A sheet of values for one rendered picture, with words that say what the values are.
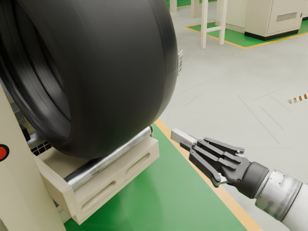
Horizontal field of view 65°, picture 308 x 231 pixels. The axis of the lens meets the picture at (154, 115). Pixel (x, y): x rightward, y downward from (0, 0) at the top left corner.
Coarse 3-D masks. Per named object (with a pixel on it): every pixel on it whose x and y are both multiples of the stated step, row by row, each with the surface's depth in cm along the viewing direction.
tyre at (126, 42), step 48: (0, 0) 74; (48, 0) 42; (96, 0) 44; (144, 0) 51; (0, 48) 80; (48, 48) 46; (96, 48) 44; (144, 48) 51; (48, 96) 92; (96, 96) 48; (144, 96) 55; (96, 144) 58
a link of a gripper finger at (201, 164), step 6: (192, 150) 57; (192, 156) 56; (198, 156) 55; (192, 162) 57; (198, 162) 55; (204, 162) 54; (198, 168) 55; (204, 168) 53; (210, 168) 53; (204, 174) 54; (210, 174) 52; (216, 174) 51; (210, 180) 53; (216, 180) 50; (216, 186) 51
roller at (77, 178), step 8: (152, 128) 86; (136, 136) 81; (144, 136) 83; (128, 144) 79; (136, 144) 82; (112, 152) 75; (120, 152) 76; (96, 160) 72; (104, 160) 73; (112, 160) 75; (80, 168) 69; (88, 168) 70; (96, 168) 71; (72, 176) 67; (80, 176) 67; (88, 176) 69; (72, 184) 66; (80, 184) 68
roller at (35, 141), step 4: (36, 132) 86; (32, 136) 84; (36, 136) 85; (40, 136) 85; (32, 140) 83; (36, 140) 84; (40, 140) 85; (44, 140) 86; (28, 144) 82; (32, 144) 83; (36, 144) 84; (32, 148) 84
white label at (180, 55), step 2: (182, 50) 64; (180, 52) 63; (182, 52) 65; (180, 54) 62; (182, 54) 65; (178, 56) 62; (180, 56) 63; (182, 56) 65; (178, 58) 62; (180, 58) 63; (182, 58) 66; (178, 60) 62; (180, 60) 64; (178, 62) 63; (180, 62) 64; (178, 64) 63; (180, 64) 65; (178, 66) 63; (180, 66) 65; (178, 68) 64; (180, 68) 65; (178, 70) 64; (180, 70) 66; (178, 72) 64; (180, 72) 66; (178, 74) 65
